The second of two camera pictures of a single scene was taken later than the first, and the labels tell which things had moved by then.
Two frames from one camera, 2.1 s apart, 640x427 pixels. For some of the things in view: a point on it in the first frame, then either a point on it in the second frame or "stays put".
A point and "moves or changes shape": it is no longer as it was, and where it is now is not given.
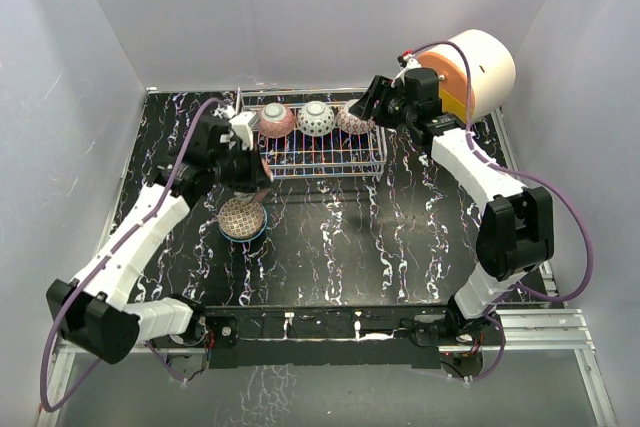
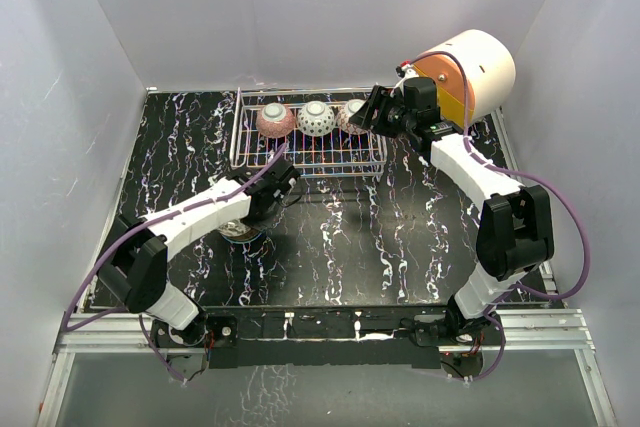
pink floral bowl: [263, 192] moves or changes shape
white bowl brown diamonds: [316, 119] stays put
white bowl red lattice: [351, 123] stays put
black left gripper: [255, 173] → [278, 202]
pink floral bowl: [276, 120] stays put
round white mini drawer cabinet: [492, 72] stays put
